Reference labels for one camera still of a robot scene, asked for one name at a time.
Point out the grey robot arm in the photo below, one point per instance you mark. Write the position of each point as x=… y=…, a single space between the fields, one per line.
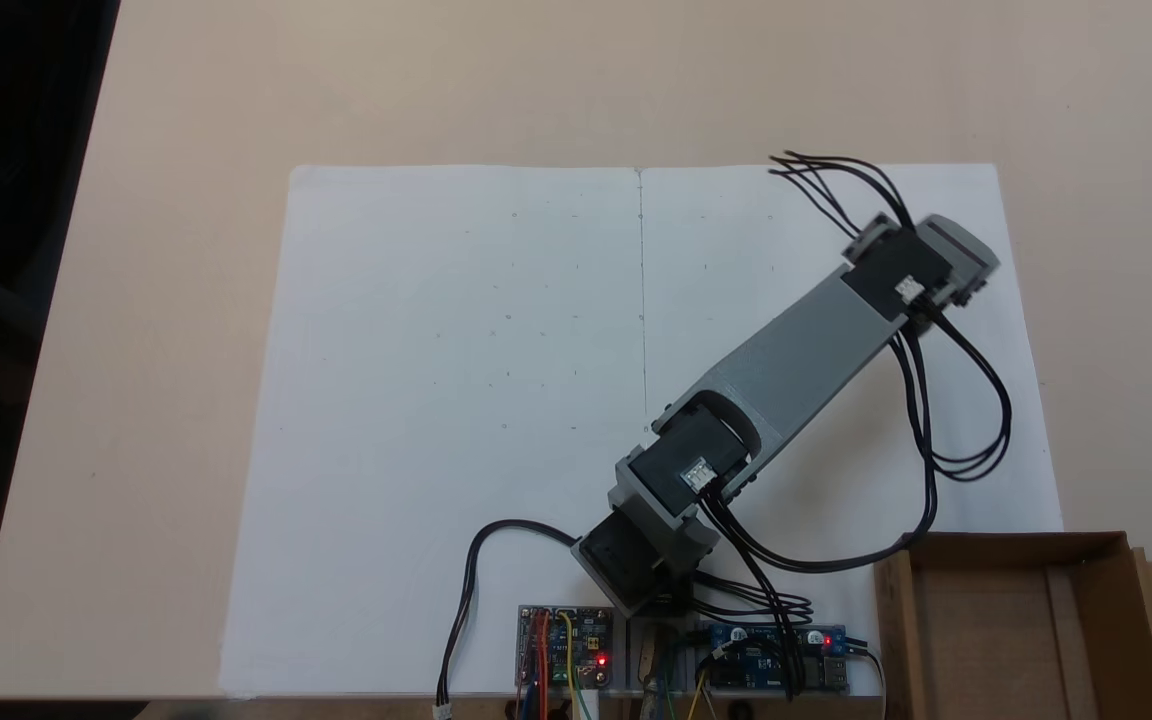
x=796 y=360

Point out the blue circuit board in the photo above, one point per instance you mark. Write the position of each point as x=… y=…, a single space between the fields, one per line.
x=746 y=660

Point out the brown cardboard box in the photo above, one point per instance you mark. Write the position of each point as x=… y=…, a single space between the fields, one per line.
x=996 y=640

